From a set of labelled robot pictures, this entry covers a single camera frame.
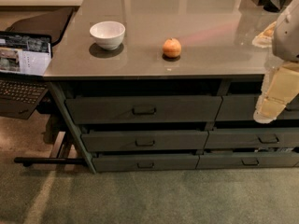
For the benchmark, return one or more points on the open black laptop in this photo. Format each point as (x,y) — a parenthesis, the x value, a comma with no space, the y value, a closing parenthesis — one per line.
(24,59)

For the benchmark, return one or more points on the grey drawer cabinet frame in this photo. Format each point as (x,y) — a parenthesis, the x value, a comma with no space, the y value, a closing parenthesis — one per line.
(72,89)

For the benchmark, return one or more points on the glass jar with snacks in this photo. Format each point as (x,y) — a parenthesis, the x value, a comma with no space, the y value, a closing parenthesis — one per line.
(264,39)

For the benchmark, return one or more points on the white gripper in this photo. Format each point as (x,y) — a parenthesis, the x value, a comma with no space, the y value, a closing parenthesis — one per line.
(288,34)

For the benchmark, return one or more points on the white ceramic bowl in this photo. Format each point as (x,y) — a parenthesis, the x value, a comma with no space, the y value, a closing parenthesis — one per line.
(108,35)

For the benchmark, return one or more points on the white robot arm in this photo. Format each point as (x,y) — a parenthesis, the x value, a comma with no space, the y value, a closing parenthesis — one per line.
(285,41)

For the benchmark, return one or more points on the grey drawer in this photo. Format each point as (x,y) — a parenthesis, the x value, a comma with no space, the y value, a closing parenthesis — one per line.
(151,162)
(143,109)
(248,160)
(144,140)
(253,138)
(236,107)

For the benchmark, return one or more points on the orange round fruit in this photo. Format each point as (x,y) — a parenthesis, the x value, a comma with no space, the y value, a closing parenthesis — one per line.
(171,48)

